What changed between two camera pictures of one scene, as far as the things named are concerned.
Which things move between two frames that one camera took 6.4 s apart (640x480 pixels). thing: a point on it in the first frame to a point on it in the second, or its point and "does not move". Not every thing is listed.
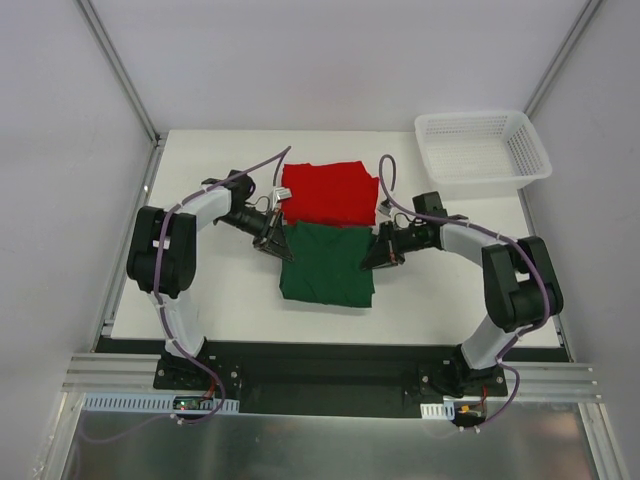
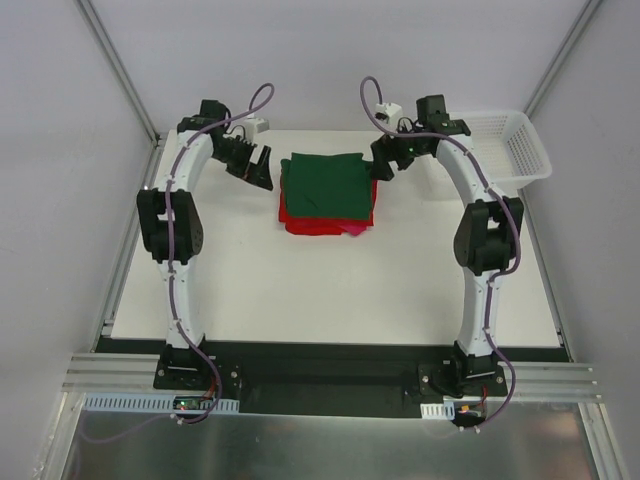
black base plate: x=327 y=378 does not move
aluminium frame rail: x=88 y=373 does not move
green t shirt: x=326 y=265 to x=328 y=185
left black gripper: x=267 y=233 to x=245 y=161
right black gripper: x=386 y=243 to x=388 y=158
